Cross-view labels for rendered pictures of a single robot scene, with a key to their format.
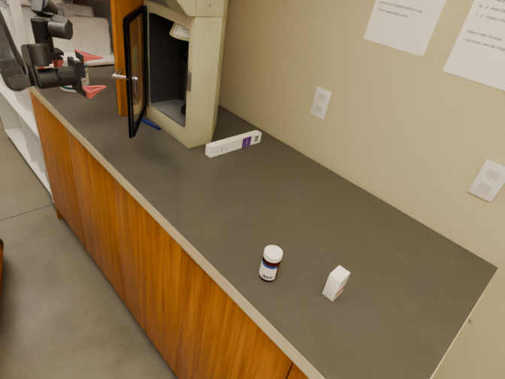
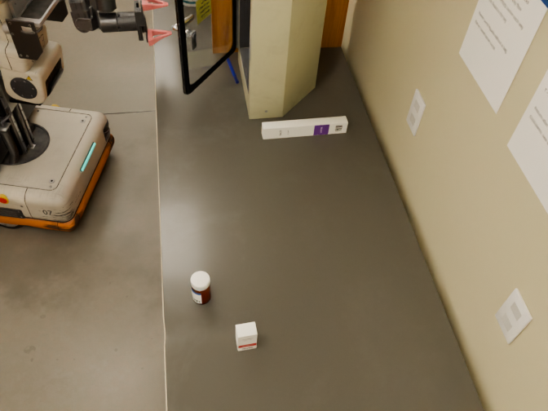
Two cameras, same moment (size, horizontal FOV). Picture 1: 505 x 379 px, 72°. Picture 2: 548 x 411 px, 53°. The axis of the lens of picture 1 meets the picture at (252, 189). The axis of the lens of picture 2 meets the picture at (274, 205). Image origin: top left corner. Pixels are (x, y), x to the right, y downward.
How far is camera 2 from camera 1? 83 cm
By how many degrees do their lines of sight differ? 31
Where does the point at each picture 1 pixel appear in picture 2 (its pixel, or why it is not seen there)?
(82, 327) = (143, 255)
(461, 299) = not seen: outside the picture
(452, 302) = not seen: outside the picture
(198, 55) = (258, 23)
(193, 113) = (254, 83)
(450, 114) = (502, 207)
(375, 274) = (311, 350)
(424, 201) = (465, 300)
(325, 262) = (271, 312)
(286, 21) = not seen: outside the picture
